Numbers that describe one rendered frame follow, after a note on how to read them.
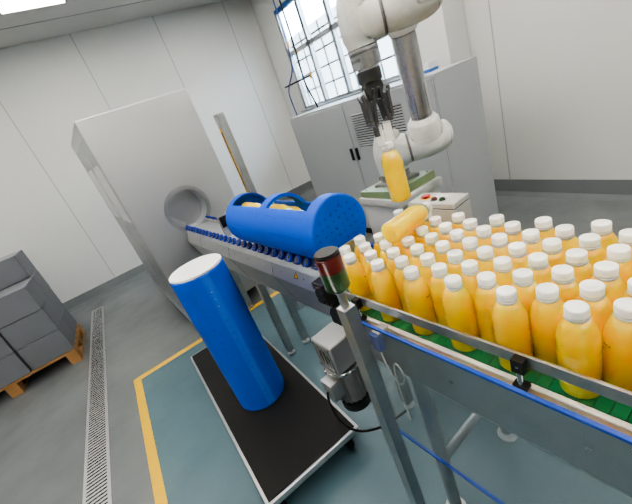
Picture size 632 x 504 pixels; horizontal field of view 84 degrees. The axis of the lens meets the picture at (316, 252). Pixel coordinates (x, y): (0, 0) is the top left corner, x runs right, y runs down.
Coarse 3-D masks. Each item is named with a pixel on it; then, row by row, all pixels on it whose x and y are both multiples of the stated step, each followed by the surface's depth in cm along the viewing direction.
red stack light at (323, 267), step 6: (336, 258) 80; (318, 264) 81; (324, 264) 80; (330, 264) 80; (336, 264) 80; (342, 264) 82; (318, 270) 83; (324, 270) 81; (330, 270) 81; (336, 270) 81
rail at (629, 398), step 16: (368, 304) 110; (416, 320) 94; (448, 336) 87; (464, 336) 83; (496, 352) 77; (512, 352) 74; (544, 368) 69; (560, 368) 67; (576, 384) 66; (592, 384) 63; (608, 384) 61; (624, 400) 60
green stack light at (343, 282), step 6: (342, 270) 82; (324, 276) 82; (330, 276) 81; (336, 276) 81; (342, 276) 82; (348, 276) 85; (324, 282) 83; (330, 282) 82; (336, 282) 82; (342, 282) 82; (348, 282) 84; (330, 288) 83; (336, 288) 82; (342, 288) 83
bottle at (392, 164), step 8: (384, 152) 117; (392, 152) 115; (384, 160) 116; (392, 160) 115; (400, 160) 116; (384, 168) 118; (392, 168) 116; (400, 168) 116; (392, 176) 117; (400, 176) 117; (392, 184) 119; (400, 184) 118; (408, 184) 121; (392, 192) 121; (400, 192) 119; (408, 192) 120; (392, 200) 123; (400, 200) 120
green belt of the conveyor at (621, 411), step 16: (400, 320) 108; (432, 336) 97; (464, 352) 88; (480, 352) 87; (496, 368) 81; (544, 384) 74; (576, 400) 69; (592, 400) 68; (608, 400) 67; (624, 416) 63
